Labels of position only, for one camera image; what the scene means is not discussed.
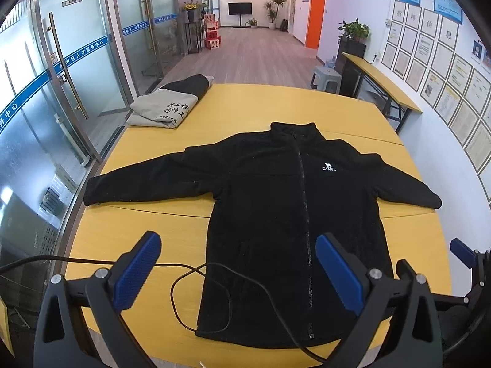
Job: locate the wall of framed documents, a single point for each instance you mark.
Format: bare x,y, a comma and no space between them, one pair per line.
452,84

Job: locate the leafy potted plant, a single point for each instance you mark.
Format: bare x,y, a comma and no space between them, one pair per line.
355,30

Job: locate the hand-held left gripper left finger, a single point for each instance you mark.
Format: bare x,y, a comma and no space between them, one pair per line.
138,272

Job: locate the grey plastic stool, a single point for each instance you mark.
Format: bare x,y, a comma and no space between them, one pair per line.
326,73

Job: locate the television on stand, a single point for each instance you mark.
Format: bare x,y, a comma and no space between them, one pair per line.
239,8

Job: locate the narrow wooden side table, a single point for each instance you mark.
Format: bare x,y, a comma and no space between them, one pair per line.
378,78

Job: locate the small potted plant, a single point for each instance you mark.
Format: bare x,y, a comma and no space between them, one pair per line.
252,22

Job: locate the black cabinet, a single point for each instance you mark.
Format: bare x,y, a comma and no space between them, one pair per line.
353,50

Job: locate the tall potted plant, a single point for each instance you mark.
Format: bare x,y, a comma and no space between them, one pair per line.
275,5

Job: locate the folded grey and black garment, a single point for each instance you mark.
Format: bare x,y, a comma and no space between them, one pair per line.
165,103

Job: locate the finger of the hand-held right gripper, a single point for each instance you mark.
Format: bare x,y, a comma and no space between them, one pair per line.
462,253

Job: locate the clear water jug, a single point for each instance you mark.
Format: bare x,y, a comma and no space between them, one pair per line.
331,62

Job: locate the glass door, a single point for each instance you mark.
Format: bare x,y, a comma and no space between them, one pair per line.
92,65
153,15

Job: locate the orange door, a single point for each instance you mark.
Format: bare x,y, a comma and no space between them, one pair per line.
316,9

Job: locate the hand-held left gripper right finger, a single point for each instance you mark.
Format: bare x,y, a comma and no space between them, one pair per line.
339,272

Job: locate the black fleece jacket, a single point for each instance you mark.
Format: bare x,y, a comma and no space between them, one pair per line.
268,199

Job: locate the black plant stand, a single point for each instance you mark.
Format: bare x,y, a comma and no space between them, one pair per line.
193,37

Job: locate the stack of red boxes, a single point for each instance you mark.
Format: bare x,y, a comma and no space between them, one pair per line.
212,32

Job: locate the vase of sunflowers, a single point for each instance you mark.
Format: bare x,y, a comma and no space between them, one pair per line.
190,9

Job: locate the black bag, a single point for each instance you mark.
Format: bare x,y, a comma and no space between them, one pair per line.
284,25

